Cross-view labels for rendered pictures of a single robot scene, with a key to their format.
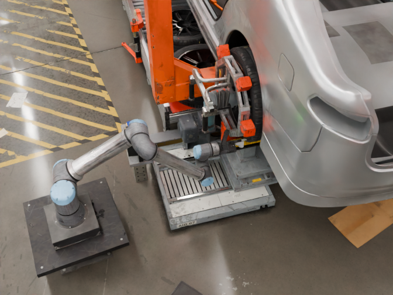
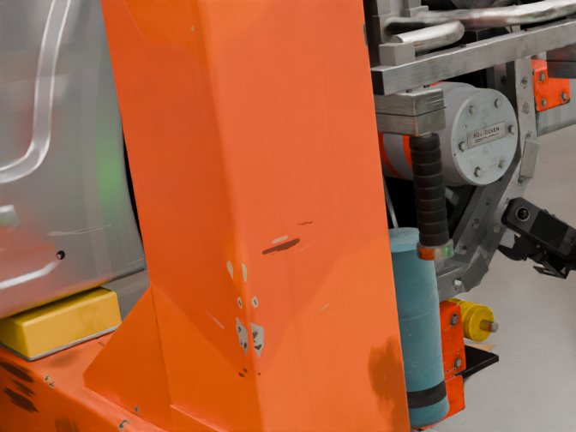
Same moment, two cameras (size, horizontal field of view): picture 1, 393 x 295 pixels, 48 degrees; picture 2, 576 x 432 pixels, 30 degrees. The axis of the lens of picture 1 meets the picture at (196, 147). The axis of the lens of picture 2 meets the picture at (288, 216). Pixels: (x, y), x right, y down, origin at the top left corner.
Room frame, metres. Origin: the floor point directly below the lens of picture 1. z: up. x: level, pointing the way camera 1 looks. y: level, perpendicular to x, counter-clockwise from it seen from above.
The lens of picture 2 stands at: (3.04, 1.13, 1.16)
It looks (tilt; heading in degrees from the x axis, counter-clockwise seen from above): 15 degrees down; 250
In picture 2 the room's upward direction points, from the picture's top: 8 degrees counter-clockwise
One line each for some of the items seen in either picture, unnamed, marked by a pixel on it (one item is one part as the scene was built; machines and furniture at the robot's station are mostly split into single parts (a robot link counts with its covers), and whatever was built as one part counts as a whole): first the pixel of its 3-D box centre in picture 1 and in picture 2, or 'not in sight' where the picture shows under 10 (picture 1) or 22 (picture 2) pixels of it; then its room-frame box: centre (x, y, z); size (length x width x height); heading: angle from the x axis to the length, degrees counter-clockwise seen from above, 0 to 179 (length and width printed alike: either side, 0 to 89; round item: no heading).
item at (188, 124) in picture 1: (203, 130); not in sight; (2.62, -0.06, 0.26); 0.42 x 0.18 x 0.35; 106
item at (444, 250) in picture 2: (191, 91); (429, 192); (2.45, 0.03, 0.83); 0.04 x 0.04 x 0.16
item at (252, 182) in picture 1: (245, 161); not in sight; (2.40, -0.40, 0.13); 0.50 x 0.36 x 0.10; 16
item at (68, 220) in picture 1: (69, 209); not in sight; (1.70, 0.84, 0.45); 0.19 x 0.19 x 0.10
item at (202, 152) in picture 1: (203, 151); not in sight; (2.06, -0.04, 0.62); 0.12 x 0.09 x 0.10; 106
